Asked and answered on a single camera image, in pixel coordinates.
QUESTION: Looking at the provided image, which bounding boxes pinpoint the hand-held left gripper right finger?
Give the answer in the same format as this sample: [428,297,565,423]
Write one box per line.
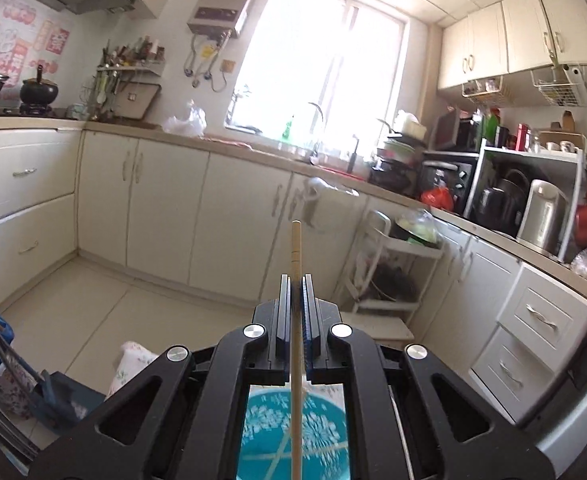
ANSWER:
[301,274,557,480]

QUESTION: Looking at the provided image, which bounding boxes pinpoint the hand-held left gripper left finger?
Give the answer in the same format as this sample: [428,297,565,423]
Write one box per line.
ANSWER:
[26,274,293,480]

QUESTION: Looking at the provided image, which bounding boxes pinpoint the wooden chopstick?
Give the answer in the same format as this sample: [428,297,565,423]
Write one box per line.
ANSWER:
[288,220,305,480]

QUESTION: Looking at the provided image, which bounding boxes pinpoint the teal perforated plastic basket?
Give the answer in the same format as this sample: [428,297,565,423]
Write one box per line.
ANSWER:
[236,385,354,480]

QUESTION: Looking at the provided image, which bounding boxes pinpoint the low wooden step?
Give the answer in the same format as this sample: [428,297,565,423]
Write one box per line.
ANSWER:
[341,310,415,347]

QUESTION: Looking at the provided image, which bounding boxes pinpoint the white storage trolley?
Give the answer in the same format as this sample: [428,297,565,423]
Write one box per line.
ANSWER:
[340,208,447,327]

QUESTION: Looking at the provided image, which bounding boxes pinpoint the covered bowl of vegetables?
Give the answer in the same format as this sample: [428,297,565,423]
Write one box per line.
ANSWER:
[390,209,443,249]

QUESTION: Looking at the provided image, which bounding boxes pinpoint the cream base cabinets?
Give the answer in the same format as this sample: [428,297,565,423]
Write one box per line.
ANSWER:
[0,120,587,423]

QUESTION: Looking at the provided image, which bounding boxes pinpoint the floral tablecloth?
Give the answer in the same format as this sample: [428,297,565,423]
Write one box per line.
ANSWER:
[106,341,160,402]

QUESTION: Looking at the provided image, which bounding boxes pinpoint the red plastic bag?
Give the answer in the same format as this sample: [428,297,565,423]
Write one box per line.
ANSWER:
[420,187,455,212]

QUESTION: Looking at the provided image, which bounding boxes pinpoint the dish rack with bowls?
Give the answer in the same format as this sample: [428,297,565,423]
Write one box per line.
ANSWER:
[370,109,427,192]

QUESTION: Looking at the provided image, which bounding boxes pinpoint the chrome sink faucet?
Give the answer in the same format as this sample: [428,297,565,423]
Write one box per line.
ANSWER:
[307,101,325,162]

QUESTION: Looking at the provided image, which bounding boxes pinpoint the black toaster oven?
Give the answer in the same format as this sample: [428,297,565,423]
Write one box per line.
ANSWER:
[418,159,479,214]

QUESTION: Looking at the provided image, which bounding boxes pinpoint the white countertop shelf rack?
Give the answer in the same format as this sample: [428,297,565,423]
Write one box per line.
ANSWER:
[463,138,587,264]

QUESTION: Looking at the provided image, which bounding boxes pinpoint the black rice cooker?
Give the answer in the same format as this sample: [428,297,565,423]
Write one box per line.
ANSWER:
[475,170,529,237]

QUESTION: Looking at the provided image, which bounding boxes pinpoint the black microwave oven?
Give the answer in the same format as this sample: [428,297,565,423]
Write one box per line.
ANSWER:
[433,108,482,152]

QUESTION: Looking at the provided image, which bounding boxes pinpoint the dark blue dustpan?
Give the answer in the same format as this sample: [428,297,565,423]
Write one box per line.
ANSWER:
[28,369,107,429]

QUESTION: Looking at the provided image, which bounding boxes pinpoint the kitchen window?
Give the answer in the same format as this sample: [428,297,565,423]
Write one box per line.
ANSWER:
[225,0,407,172]

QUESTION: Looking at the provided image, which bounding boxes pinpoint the stainless electric water boiler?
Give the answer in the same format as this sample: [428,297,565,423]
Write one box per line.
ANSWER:
[516,179,569,256]

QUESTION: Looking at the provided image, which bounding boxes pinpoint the hanging cutting board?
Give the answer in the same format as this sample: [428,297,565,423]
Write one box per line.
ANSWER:
[115,83,162,120]

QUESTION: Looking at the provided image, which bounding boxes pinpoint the floral fabric bag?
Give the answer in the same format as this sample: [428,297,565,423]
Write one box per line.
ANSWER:
[0,366,35,419]

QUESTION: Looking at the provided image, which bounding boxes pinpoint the red frying pan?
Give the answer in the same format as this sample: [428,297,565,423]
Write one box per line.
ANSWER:
[574,203,587,249]

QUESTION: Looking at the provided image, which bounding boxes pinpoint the gas water heater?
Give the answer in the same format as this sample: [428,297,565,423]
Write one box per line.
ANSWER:
[188,0,262,39]

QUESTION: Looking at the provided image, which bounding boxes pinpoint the gas stove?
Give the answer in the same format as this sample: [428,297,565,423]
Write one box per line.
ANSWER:
[0,102,70,119]

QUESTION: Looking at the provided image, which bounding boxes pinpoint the black cooking pot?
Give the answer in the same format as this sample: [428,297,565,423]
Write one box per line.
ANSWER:
[20,65,59,107]

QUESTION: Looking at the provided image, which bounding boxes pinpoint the water heater hoses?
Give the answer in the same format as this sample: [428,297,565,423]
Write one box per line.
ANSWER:
[183,35,230,94]

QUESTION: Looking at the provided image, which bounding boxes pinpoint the white wire hanging basket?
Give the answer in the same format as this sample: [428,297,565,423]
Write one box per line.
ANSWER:
[462,75,505,99]
[530,64,587,109]

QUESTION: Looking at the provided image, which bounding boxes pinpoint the chrome tube frame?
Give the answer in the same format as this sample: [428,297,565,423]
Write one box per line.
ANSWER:
[0,284,42,463]

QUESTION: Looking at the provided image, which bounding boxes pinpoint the wall spice rack with bottles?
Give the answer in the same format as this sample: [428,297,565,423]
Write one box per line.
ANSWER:
[96,35,167,79]

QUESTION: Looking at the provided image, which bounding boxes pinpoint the cream upper wall cabinets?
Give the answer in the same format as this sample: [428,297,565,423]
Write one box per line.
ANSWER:
[437,0,587,92]

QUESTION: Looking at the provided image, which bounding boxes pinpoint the red wall stickers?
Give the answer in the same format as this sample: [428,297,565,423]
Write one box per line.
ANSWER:
[0,0,72,102]

